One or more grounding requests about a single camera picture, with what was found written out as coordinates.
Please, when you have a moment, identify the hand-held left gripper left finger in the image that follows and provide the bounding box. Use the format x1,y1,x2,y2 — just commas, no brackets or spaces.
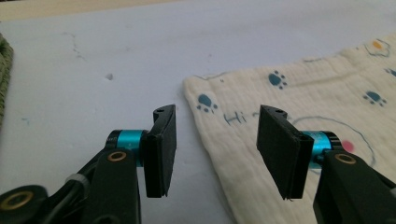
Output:
141,104,177,199

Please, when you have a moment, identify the green woven basket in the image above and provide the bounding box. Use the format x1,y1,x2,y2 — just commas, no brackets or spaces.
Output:
0,32,15,127

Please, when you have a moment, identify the cream paw-print cloth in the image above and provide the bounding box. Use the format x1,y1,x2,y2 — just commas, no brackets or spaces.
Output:
182,32,396,224

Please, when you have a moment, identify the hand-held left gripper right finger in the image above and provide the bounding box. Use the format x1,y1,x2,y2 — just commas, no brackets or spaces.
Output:
256,105,315,201

